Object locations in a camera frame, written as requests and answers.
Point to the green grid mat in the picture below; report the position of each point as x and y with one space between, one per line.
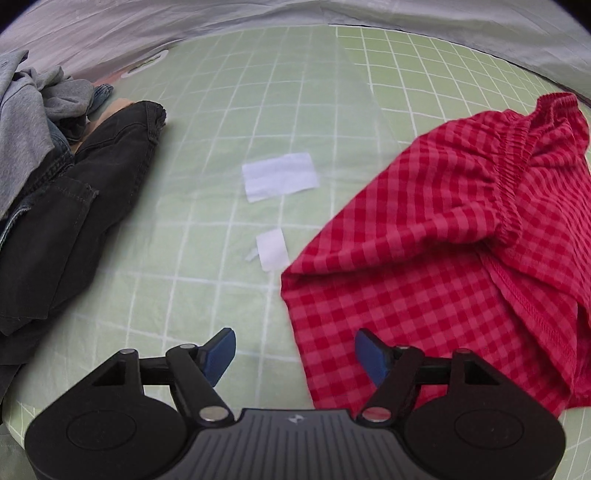
184 263

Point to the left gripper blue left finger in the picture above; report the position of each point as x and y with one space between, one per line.
195 371

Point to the beige garment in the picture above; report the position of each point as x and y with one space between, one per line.
93 130

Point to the small white paper label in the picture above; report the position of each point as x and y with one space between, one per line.
272 250

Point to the black jacket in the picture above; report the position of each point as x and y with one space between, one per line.
51 251

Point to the large white paper label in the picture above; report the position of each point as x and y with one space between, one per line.
284 175

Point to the red checkered shorts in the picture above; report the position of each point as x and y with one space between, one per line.
477 236

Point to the grey sweatshirt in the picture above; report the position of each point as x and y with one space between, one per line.
29 100

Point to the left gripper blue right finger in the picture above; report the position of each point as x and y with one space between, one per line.
393 371

